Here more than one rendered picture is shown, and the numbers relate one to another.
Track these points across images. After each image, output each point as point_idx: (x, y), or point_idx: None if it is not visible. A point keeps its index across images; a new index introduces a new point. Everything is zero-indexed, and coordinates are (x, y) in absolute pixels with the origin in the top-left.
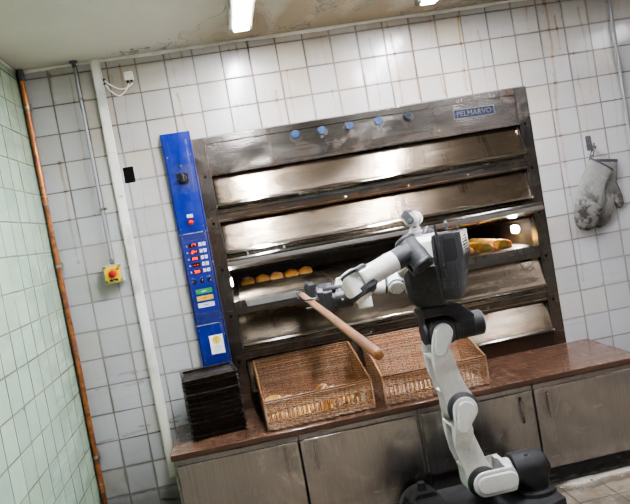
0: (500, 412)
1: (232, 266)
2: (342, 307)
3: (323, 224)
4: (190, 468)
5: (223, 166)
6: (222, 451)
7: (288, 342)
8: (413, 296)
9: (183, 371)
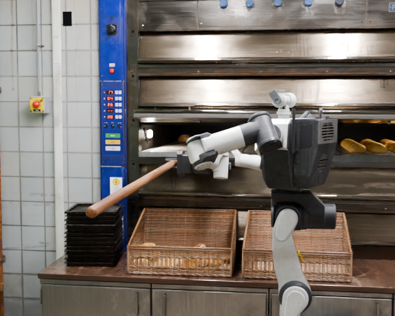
0: (353, 313)
1: (137, 117)
2: (197, 172)
3: (234, 94)
4: (52, 288)
5: (151, 24)
6: (82, 280)
7: (180, 199)
8: (264, 176)
9: (79, 203)
